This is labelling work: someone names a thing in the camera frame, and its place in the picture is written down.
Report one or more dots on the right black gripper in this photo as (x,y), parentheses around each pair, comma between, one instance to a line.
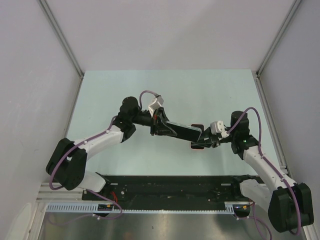
(213,140)

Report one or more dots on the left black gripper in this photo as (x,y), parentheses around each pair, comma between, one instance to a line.
(158,124)

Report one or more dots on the pink cased phone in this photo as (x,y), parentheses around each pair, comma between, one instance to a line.
(197,135)

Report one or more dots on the black phone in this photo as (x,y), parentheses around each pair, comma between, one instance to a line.
(184,132)

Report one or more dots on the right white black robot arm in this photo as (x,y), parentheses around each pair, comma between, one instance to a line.
(288,203)

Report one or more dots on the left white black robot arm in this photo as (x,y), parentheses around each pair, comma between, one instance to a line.
(67,165)

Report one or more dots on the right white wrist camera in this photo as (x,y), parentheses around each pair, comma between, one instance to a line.
(218,128)

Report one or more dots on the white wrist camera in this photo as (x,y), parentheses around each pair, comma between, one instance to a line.
(156,103)
(218,128)

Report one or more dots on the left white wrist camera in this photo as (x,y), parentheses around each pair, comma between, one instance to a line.
(156,103)

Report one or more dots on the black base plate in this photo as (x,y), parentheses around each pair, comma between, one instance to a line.
(211,187)

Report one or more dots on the right aluminium corner post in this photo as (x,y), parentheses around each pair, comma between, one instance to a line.
(279,35)

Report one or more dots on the aluminium corner post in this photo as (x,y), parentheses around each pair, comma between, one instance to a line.
(48,13)
(279,35)

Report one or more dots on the white slotted cable duct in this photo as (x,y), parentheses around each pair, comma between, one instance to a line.
(103,208)

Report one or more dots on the aluminium frame rail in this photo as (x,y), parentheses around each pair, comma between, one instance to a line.
(46,195)

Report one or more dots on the left aluminium corner post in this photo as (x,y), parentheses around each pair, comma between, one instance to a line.
(48,13)

